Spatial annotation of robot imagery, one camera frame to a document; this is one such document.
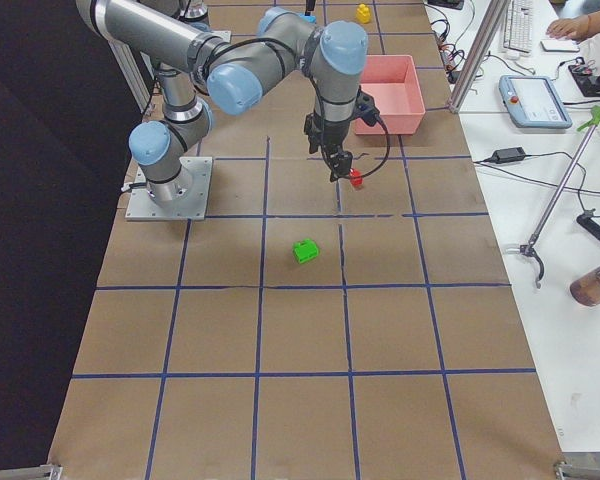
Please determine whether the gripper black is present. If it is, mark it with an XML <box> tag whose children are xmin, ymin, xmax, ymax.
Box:
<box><xmin>304</xmin><ymin>112</ymin><xmax>352</xmax><ymax>182</ymax></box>

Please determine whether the green block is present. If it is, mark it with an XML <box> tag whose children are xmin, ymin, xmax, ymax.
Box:
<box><xmin>292</xmin><ymin>238</ymin><xmax>320</xmax><ymax>264</ymax></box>

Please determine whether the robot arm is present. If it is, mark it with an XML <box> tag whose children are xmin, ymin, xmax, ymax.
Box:
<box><xmin>141</xmin><ymin>0</ymin><xmax>209</xmax><ymax>28</ymax></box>
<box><xmin>76</xmin><ymin>1</ymin><xmax>368</xmax><ymax>206</ymax></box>

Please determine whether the pink plastic box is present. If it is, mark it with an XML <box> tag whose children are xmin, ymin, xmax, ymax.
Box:
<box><xmin>360</xmin><ymin>55</ymin><xmax>425</xmax><ymax>135</ymax></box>

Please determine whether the person hand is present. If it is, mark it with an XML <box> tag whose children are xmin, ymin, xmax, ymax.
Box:
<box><xmin>546</xmin><ymin>15</ymin><xmax>590</xmax><ymax>40</ymax></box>

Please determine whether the red block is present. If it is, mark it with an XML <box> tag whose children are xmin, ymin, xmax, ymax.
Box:
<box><xmin>349</xmin><ymin>168</ymin><xmax>364</xmax><ymax>189</ymax></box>

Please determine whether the yellow block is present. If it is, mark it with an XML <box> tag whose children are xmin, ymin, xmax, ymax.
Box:
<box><xmin>355</xmin><ymin>3</ymin><xmax>371</xmax><ymax>24</ymax></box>

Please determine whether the black power adapter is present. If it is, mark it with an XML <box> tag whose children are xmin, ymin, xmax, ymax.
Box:
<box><xmin>491</xmin><ymin>147</ymin><xmax>526</xmax><ymax>164</ymax></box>

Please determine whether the teach pendant tablet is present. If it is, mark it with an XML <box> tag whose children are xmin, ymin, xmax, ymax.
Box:
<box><xmin>498</xmin><ymin>75</ymin><xmax>572</xmax><ymax>130</ymax></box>

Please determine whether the white keyboard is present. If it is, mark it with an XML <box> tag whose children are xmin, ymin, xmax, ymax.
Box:
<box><xmin>499</xmin><ymin>0</ymin><xmax>534</xmax><ymax>55</ymax></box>

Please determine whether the reacher grabber tool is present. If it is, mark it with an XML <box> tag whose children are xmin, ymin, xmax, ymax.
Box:
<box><xmin>519</xmin><ymin>106</ymin><xmax>600</xmax><ymax>289</ymax></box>

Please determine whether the brown bottle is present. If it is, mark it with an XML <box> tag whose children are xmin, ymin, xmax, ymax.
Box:
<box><xmin>570</xmin><ymin>266</ymin><xmax>600</xmax><ymax>306</ymax></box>

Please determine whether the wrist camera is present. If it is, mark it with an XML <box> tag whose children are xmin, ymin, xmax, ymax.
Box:
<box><xmin>353</xmin><ymin>89</ymin><xmax>380</xmax><ymax>127</ymax></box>

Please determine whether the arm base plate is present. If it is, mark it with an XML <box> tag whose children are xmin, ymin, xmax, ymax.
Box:
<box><xmin>211</xmin><ymin>30</ymin><xmax>232</xmax><ymax>43</ymax></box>
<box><xmin>125</xmin><ymin>156</ymin><xmax>213</xmax><ymax>221</ymax></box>

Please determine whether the aluminium frame post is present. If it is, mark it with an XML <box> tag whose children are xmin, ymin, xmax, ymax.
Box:
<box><xmin>447</xmin><ymin>0</ymin><xmax>509</xmax><ymax>113</ymax></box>

